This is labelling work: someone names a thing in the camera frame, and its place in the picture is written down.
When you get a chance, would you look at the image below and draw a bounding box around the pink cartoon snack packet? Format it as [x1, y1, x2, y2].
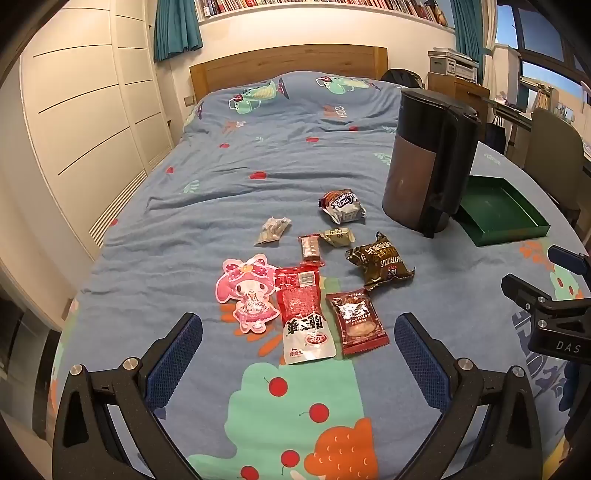
[216, 255, 281, 334]

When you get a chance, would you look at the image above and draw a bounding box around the black backpack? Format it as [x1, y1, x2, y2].
[380, 68, 424, 89]

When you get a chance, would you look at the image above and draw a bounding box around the wooden drawer cabinet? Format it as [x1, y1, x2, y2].
[427, 76, 491, 139]

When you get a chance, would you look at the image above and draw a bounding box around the white vent grille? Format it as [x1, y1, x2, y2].
[88, 171, 148, 250]

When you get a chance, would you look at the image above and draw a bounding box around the brown snack packet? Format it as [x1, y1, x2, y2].
[345, 232, 415, 291]

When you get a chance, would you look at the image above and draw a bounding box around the clear nut packet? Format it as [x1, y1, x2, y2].
[254, 217, 293, 247]

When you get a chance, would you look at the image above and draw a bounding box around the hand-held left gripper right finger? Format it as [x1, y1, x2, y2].
[394, 312, 543, 480]

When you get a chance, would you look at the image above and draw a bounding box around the long red snack packet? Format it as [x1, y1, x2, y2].
[274, 261, 337, 365]

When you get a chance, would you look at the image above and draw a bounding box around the row of books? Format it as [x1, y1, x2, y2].
[194, 0, 451, 26]

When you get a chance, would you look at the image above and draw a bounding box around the wooden headboard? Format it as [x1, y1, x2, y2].
[189, 45, 389, 102]

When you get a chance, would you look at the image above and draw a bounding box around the blue printed blanket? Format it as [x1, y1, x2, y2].
[46, 70, 591, 480]

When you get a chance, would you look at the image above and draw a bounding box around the gold candy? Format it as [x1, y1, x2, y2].
[322, 227, 356, 248]

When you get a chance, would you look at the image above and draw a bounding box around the teal curtain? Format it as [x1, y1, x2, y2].
[154, 0, 204, 63]
[450, 0, 497, 86]

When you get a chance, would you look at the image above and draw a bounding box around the dark low furniture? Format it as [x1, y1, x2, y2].
[0, 286, 61, 439]

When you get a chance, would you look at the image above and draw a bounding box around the small red bar packet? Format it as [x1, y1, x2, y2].
[298, 233, 324, 265]

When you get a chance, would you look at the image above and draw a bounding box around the white desk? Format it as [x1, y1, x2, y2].
[482, 95, 591, 160]

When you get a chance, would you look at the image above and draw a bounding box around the white brown cookie packet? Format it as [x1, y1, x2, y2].
[318, 189, 367, 225]

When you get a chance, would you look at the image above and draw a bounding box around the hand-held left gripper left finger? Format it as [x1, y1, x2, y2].
[52, 312, 204, 480]

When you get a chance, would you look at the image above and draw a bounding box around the dark red snack packet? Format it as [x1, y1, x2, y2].
[325, 290, 391, 357]

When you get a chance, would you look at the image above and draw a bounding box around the window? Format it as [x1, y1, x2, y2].
[496, 0, 591, 112]

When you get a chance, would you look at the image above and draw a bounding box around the dark blue paper bag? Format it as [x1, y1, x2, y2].
[485, 115, 509, 151]

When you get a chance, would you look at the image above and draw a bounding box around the black electric kettle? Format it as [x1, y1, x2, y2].
[381, 89, 482, 239]

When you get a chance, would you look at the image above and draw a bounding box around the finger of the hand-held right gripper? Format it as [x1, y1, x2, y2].
[502, 274, 568, 320]
[548, 246, 591, 278]

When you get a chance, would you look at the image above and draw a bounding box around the white printer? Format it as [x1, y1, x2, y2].
[428, 48, 481, 84]

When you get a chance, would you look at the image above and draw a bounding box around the green tray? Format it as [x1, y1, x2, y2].
[455, 175, 551, 247]

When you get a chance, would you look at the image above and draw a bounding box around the grey chair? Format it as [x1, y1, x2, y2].
[524, 108, 589, 222]

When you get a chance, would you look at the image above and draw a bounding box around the white wardrobe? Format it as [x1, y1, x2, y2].
[0, 0, 174, 259]

